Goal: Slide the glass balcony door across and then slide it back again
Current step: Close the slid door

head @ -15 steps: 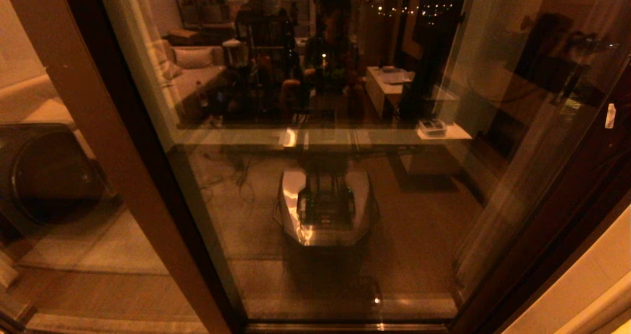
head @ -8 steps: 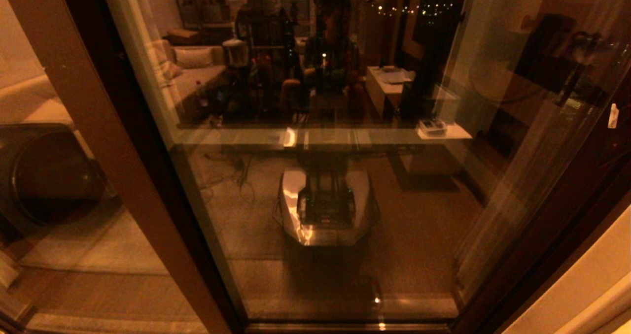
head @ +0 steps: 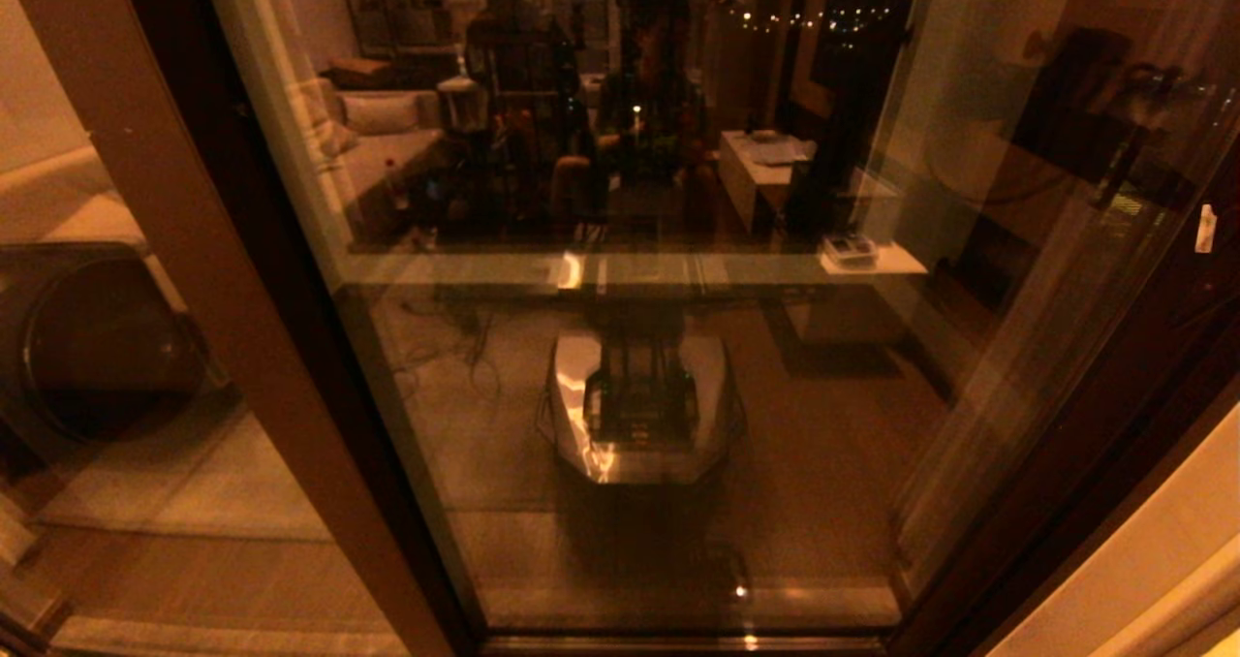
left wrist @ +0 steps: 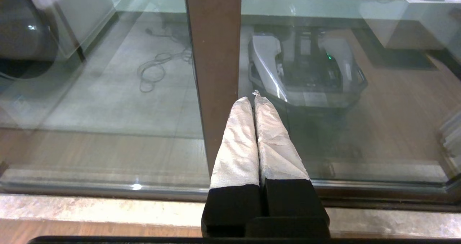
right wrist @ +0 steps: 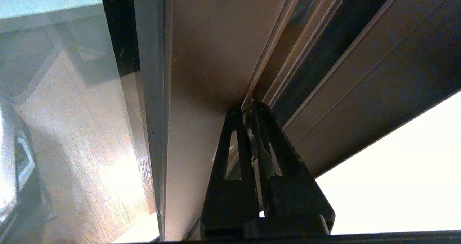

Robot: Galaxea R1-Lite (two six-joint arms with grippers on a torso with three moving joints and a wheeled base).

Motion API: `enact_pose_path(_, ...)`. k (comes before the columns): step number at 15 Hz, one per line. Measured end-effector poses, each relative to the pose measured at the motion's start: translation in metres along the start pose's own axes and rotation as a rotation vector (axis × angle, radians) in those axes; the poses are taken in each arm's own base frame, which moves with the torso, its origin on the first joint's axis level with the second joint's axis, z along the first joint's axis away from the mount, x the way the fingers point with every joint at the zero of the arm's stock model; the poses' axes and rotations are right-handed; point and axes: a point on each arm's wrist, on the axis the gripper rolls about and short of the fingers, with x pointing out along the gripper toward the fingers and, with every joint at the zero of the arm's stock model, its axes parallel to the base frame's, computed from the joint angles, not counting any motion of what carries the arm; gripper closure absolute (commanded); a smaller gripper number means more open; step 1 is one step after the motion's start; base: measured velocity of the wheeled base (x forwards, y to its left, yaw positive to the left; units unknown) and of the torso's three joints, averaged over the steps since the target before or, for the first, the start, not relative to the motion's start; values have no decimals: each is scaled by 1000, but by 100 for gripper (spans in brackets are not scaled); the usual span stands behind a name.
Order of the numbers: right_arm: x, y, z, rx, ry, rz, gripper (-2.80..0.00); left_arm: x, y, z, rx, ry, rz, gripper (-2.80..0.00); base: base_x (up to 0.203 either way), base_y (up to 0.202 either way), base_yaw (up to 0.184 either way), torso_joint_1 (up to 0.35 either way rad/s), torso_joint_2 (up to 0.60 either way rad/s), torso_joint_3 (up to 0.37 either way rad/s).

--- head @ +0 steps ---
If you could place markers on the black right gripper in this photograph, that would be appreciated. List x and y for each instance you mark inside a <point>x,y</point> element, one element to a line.
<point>1206,229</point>

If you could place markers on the brown framed sliding glass door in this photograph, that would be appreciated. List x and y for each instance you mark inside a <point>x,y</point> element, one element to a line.
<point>969,395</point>

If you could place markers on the dark brown door jamb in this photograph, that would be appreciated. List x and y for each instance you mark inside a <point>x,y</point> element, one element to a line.
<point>1114,541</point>

